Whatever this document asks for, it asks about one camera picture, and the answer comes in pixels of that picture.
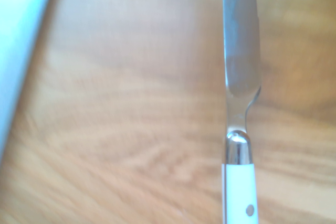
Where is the white-handled table knife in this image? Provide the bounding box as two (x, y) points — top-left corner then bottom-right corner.
(220, 0), (263, 224)

